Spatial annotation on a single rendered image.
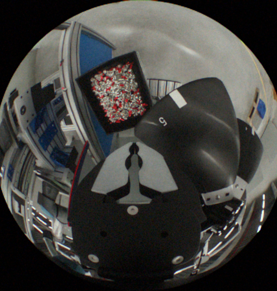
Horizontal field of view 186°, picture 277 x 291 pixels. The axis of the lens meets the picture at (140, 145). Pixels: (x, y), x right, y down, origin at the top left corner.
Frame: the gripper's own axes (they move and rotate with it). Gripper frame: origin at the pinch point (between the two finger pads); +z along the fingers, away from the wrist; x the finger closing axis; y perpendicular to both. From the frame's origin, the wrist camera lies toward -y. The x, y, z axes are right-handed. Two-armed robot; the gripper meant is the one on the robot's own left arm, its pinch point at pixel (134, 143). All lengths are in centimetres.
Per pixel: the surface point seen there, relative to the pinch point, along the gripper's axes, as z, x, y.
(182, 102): 4.5, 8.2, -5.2
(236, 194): -7.8, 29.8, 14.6
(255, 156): -3.9, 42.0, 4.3
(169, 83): 94, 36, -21
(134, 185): 49, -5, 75
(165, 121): 5.2, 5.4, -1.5
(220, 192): -5.0, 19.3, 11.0
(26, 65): 42, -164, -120
